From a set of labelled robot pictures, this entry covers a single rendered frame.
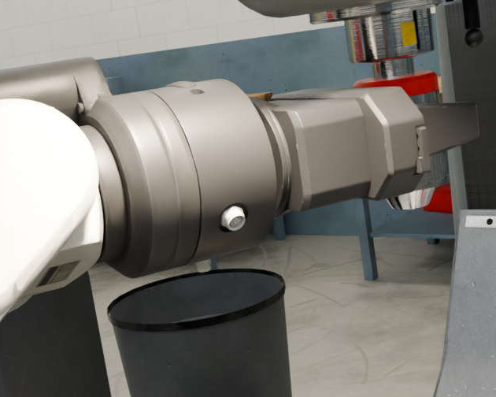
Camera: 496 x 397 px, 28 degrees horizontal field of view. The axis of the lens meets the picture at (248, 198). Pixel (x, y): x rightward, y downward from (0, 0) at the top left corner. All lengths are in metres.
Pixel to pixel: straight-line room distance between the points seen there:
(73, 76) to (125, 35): 6.13
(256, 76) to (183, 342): 3.66
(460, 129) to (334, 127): 0.09
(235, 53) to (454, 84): 5.07
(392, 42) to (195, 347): 1.93
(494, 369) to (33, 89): 0.58
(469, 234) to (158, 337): 1.55
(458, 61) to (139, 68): 5.64
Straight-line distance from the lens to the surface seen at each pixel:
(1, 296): 0.39
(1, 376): 0.77
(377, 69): 0.55
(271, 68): 5.85
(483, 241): 0.96
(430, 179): 0.55
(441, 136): 0.54
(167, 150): 0.44
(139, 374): 2.53
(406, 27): 0.54
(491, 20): 0.94
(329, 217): 5.81
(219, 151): 0.45
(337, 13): 0.53
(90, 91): 0.48
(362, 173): 0.50
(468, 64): 0.95
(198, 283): 2.84
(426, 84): 0.55
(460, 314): 0.96
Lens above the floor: 1.31
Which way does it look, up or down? 10 degrees down
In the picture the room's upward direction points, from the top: 9 degrees counter-clockwise
